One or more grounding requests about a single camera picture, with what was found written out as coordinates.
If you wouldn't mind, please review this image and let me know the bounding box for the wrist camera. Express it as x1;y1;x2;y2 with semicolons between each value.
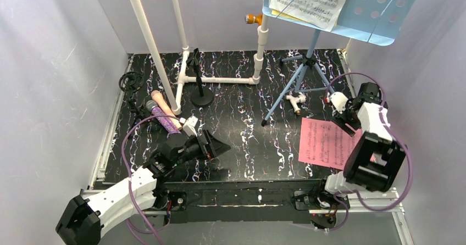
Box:
324;92;348;114
179;115;198;137

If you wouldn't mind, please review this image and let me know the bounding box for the purple cable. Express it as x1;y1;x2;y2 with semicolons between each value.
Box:
121;115;188;245
324;72;414;231

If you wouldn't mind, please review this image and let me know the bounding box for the white sheet music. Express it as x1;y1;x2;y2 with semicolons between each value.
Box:
268;0;356;32

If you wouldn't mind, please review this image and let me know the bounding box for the white PVC pipe frame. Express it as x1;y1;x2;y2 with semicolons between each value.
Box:
123;0;272;116

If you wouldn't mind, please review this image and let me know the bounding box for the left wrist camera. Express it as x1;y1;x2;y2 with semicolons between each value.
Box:
179;115;198;137

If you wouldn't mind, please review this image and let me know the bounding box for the purple glitter microphone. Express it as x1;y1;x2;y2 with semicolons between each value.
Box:
146;100;180;135

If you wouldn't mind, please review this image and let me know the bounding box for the pink sheet music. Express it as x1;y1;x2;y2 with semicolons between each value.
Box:
298;118;362;170

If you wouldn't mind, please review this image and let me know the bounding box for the pink microphone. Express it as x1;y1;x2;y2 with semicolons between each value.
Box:
151;90;182;130

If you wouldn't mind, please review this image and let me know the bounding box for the black round-base microphone stand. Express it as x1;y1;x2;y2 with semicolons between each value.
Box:
186;48;214;108

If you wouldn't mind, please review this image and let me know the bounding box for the white pipe piece brass end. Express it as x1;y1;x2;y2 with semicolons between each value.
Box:
285;93;306;116

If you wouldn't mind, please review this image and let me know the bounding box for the orange knob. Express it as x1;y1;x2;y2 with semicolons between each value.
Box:
245;13;263;26

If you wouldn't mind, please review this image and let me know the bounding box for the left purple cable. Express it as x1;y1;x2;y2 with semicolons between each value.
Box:
121;115;188;245

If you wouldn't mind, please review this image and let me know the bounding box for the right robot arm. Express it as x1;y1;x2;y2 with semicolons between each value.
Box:
324;82;406;195

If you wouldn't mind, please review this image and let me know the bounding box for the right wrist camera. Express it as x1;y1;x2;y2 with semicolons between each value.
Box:
324;92;348;114

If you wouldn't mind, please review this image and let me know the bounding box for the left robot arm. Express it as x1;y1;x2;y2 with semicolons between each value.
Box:
55;130;231;244

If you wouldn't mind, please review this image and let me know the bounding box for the blue music stand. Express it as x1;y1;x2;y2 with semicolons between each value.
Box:
260;0;426;127

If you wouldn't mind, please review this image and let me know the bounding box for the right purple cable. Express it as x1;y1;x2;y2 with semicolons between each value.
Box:
324;72;414;231

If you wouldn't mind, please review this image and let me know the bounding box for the yellow sheet music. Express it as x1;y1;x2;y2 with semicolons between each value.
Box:
262;7;339;31

